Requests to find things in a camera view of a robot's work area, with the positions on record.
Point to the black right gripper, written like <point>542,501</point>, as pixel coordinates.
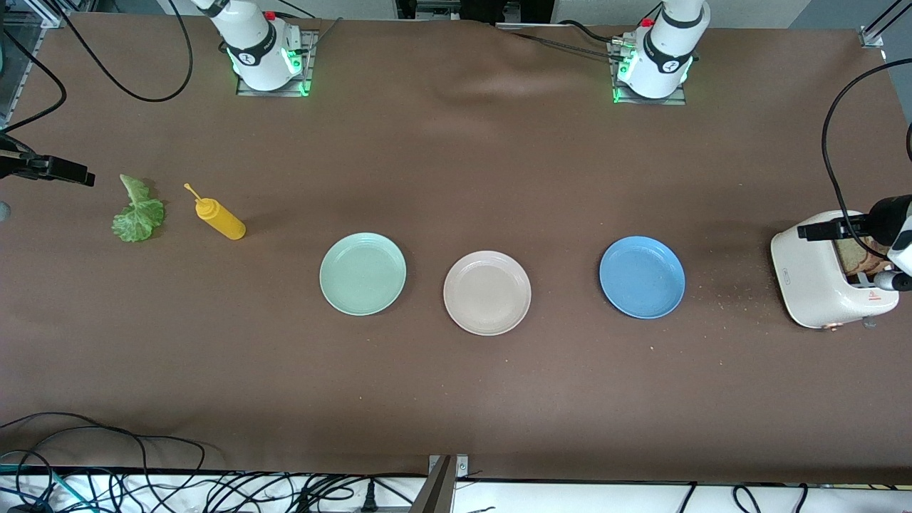
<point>16,163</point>

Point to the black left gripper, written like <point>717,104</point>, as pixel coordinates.
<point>885,216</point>

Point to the green lettuce leaf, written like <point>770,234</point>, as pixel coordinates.
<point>139,217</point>

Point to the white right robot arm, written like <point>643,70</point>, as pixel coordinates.
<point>256,43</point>

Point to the blue plate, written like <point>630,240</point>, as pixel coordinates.
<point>642,277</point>

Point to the mint green plate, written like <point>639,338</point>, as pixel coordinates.
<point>363,274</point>

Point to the beige plate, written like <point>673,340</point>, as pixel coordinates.
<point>487,293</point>

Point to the white toaster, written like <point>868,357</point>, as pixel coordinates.
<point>809,278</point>

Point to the yellow mustard squeeze bottle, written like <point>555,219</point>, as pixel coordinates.
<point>222,221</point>

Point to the black equipment behind table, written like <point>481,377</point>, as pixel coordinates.
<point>499,8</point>

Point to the brown table cover sheet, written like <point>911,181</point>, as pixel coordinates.
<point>456,392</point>

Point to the black power plug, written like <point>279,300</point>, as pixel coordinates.
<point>368,499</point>

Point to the aluminium frame profile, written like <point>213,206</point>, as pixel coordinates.
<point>35,13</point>

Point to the silver corner bracket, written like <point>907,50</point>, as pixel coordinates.
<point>873,37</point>

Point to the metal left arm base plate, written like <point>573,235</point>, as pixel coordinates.
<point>677,100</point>

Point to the silver angle bracket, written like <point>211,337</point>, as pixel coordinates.
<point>462,467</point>

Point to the grey metal post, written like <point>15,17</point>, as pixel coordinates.
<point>436,491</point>

